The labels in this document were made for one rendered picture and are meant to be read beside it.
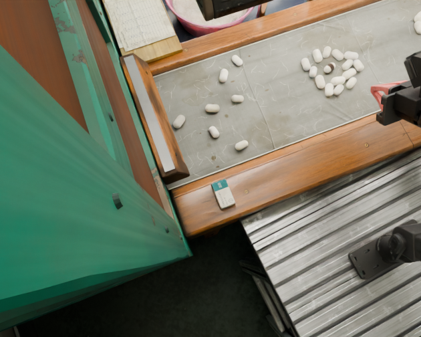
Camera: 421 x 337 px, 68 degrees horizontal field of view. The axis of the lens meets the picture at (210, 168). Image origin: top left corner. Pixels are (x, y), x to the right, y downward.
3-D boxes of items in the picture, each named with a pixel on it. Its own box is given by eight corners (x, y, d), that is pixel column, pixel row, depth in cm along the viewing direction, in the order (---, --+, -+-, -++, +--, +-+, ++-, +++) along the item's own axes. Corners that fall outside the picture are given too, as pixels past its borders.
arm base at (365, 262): (361, 254, 70) (379, 284, 68) (434, 214, 72) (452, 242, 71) (346, 254, 77) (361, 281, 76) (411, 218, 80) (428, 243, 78)
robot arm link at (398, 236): (397, 233, 65) (405, 261, 64) (437, 227, 66) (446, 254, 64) (381, 235, 71) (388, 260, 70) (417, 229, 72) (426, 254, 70)
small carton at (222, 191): (234, 204, 71) (235, 202, 69) (220, 209, 70) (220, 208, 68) (224, 180, 72) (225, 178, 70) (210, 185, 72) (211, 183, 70)
